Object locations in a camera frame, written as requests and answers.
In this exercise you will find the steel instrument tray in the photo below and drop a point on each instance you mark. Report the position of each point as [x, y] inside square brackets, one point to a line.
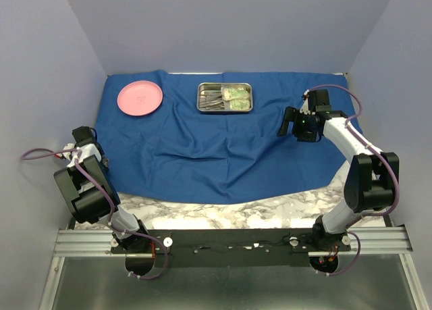
[217, 86]

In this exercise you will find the steel surgical instruments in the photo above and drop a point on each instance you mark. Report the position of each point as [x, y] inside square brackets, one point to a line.
[210, 100]

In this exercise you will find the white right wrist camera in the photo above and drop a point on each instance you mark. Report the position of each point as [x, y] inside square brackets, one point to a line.
[305, 108]

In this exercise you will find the aluminium table edge rail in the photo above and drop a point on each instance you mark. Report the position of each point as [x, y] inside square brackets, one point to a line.
[216, 73]

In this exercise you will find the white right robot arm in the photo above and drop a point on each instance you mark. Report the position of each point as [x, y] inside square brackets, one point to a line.
[372, 186]

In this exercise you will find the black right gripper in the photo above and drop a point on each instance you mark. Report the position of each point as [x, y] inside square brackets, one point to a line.
[291, 114]

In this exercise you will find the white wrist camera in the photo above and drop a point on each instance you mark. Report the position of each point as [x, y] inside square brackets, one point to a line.
[305, 108]
[68, 151]

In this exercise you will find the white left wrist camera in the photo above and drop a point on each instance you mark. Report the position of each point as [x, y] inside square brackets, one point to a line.
[68, 151]

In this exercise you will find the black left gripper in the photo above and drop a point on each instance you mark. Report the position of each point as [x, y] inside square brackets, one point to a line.
[104, 163]

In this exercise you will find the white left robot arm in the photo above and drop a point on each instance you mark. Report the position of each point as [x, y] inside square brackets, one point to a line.
[91, 197]

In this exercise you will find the pink plastic plate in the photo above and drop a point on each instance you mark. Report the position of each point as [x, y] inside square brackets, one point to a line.
[140, 98]

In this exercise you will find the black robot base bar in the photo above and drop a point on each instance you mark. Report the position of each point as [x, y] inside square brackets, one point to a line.
[292, 247]

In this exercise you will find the blue surgical drape cloth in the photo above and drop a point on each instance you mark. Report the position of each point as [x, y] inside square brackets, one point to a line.
[179, 154]

